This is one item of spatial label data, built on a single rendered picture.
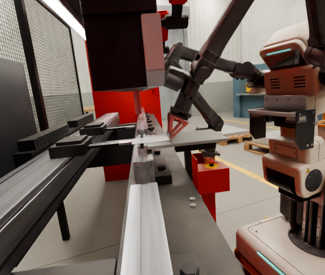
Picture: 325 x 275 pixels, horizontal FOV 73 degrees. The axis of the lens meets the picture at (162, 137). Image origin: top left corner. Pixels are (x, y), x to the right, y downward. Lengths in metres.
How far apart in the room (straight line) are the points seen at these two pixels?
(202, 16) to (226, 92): 3.15
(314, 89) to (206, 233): 0.76
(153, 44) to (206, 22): 9.59
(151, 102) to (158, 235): 2.64
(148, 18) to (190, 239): 0.39
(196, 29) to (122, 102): 7.00
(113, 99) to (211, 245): 2.61
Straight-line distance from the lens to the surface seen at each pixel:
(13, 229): 0.50
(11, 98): 1.08
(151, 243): 0.33
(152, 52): 0.27
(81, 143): 0.76
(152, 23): 0.27
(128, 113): 2.93
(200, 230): 0.51
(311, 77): 1.06
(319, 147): 1.16
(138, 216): 0.39
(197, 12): 9.76
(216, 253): 0.46
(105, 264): 0.46
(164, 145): 0.70
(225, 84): 10.00
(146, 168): 0.66
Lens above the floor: 1.17
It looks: 12 degrees down
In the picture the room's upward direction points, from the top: 5 degrees counter-clockwise
